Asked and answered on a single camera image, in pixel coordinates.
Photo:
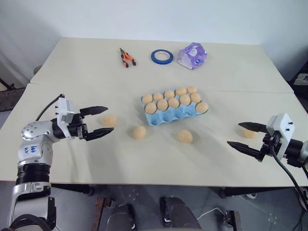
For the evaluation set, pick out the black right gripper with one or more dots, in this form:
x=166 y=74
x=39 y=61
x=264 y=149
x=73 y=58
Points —
x=269 y=146

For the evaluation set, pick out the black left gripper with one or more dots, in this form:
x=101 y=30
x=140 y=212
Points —
x=77 y=130

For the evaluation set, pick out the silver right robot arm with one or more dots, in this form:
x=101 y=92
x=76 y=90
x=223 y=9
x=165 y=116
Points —
x=297 y=149

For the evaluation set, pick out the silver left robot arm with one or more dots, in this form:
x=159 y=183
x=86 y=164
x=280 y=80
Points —
x=31 y=149

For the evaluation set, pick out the blue egg carton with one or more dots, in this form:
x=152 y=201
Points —
x=163 y=119

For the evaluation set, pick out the tan egg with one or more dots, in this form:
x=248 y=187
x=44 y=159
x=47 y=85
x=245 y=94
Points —
x=169 y=94
x=151 y=108
x=192 y=89
x=109 y=120
x=202 y=107
x=250 y=134
x=185 y=136
x=184 y=99
x=195 y=97
x=173 y=102
x=162 y=104
x=181 y=91
x=158 y=96
x=139 y=132
x=147 y=98

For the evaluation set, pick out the orange black pliers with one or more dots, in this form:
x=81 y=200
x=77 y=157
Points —
x=124 y=56

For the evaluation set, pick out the dark background box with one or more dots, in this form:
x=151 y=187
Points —
x=300 y=80

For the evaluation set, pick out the blue tape roll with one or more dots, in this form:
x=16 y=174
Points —
x=162 y=62

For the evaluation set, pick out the rusty brown metal stand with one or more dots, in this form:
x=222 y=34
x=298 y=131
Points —
x=102 y=214

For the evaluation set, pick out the small dark rounded shape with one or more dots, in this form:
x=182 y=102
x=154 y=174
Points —
x=122 y=216

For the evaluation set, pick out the purple white tissue pack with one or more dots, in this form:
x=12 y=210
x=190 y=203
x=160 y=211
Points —
x=185 y=60

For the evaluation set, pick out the large dark rounded shape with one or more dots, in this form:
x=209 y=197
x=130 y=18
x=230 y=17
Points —
x=180 y=214

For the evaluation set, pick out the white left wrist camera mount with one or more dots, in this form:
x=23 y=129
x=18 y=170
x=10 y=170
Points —
x=65 y=108

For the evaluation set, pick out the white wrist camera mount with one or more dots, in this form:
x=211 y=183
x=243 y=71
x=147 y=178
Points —
x=65 y=108
x=286 y=127

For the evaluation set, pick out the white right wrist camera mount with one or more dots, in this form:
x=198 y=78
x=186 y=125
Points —
x=286 y=127

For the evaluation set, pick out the black table frame bar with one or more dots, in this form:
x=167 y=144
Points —
x=79 y=188
x=240 y=191

